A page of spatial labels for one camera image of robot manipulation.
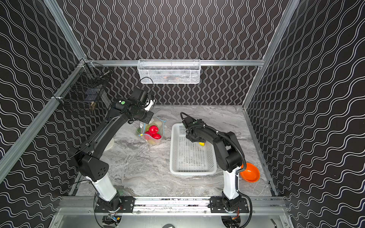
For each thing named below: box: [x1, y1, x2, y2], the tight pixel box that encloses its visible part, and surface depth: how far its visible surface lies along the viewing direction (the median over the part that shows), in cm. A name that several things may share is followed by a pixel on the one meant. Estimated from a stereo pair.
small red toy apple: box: [148, 124, 159, 134], surface depth 90 cm
